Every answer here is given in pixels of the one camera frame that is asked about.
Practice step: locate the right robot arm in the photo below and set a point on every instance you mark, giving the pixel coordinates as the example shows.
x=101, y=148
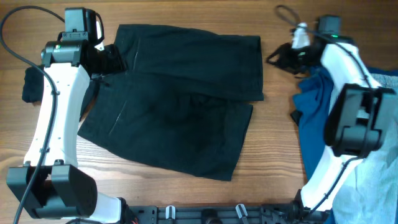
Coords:
x=347, y=128

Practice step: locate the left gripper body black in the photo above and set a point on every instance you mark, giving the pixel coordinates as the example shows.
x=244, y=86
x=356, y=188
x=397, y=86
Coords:
x=111, y=61

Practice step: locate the light blue jeans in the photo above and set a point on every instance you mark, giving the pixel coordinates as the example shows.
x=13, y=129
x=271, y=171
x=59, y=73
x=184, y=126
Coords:
x=369, y=194

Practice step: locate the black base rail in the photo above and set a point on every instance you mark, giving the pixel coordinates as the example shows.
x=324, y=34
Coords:
x=202, y=215

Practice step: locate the black shorts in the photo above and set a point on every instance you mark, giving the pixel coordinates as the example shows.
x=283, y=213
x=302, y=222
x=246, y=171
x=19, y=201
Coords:
x=184, y=101

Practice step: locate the folded black polo shirt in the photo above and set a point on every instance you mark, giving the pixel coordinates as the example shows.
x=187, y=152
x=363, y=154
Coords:
x=33, y=89

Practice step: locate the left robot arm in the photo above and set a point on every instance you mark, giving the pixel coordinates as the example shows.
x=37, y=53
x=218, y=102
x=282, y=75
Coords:
x=49, y=184

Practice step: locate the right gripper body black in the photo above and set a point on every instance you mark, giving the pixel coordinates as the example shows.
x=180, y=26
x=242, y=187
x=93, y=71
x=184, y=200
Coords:
x=296, y=59

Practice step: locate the blue shirt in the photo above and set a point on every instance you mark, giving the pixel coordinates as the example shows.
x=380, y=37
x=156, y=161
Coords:
x=313, y=103

